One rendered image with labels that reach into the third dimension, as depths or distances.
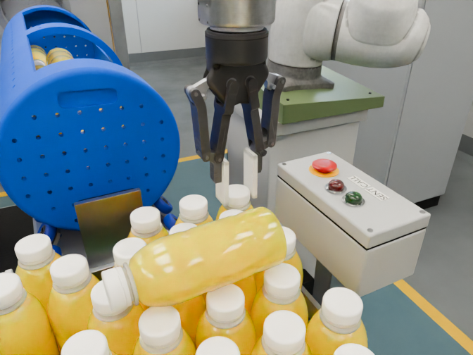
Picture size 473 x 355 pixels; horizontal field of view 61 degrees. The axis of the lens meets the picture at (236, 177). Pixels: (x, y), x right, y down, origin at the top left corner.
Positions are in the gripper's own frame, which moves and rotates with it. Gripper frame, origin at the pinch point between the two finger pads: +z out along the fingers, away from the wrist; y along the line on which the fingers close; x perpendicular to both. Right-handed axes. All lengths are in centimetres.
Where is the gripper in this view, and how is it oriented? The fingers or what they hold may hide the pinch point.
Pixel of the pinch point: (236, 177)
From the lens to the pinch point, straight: 56.7
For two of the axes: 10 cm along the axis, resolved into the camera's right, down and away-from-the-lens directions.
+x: 4.5, 4.4, -7.8
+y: -8.9, 2.2, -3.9
